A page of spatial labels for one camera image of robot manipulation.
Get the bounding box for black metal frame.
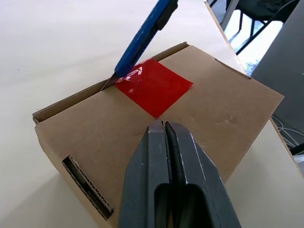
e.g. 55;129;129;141
206;0;296;55

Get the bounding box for blue utility knife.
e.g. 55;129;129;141
99;0;179;92

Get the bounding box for red tape square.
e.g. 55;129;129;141
114;59;194;119

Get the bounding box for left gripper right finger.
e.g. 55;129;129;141
165;121;242;228

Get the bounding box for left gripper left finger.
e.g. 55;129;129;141
118;120;171;228

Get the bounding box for brown cardboard box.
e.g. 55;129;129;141
32;42;285;220

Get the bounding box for dark grey panel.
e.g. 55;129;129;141
251;0;304;133

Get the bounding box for white floor cables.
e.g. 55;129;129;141
273;114;304;155

